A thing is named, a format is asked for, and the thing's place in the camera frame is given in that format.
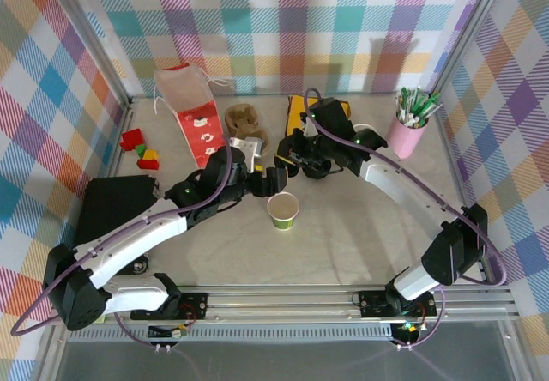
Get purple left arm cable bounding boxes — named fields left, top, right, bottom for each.
left=11, top=142, right=235, bottom=337

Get yellow napkin stack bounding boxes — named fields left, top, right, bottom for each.
left=289, top=95, right=352, bottom=136

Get small circuit board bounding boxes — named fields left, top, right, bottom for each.
left=392, top=321, right=424, bottom=335
left=148, top=324, right=190, bottom=340

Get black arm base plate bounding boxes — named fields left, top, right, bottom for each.
left=358, top=288, right=438, bottom=318
left=130, top=291, right=210, bottom=321

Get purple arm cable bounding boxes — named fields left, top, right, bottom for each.
left=302, top=88, right=510, bottom=287
left=11, top=142, right=235, bottom=337

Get red white paper bag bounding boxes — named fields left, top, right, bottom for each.
left=152, top=65, right=235, bottom=170

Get cardboard napkin box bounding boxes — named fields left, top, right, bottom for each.
left=285, top=94, right=352, bottom=142

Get large red toy block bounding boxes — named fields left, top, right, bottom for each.
left=120, top=128, right=145, bottom=151

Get green paper cup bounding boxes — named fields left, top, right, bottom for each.
left=266, top=191, right=301, bottom=232

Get black case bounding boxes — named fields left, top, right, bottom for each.
left=73, top=174, right=163, bottom=270

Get grey slotted cable duct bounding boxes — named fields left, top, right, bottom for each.
left=66, top=324, right=522, bottom=344

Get aluminium frame post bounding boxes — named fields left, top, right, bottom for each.
left=49, top=0, right=132, bottom=107
left=431, top=0, right=514, bottom=94

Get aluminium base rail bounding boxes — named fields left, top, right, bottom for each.
left=45, top=285, right=518, bottom=327

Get brown pulp cup carrier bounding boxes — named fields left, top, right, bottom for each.
left=222, top=102, right=271, bottom=158

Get aluminium frame side rail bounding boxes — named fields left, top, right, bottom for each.
left=435, top=93, right=494, bottom=287
left=37, top=97, right=135, bottom=381

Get grey metal panel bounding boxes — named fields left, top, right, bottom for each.
left=55, top=341, right=518, bottom=381

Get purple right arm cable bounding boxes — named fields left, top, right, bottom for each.
left=302, top=88, right=510, bottom=287

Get green white wrapped straws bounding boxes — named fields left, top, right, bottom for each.
left=394, top=87, right=443, bottom=130

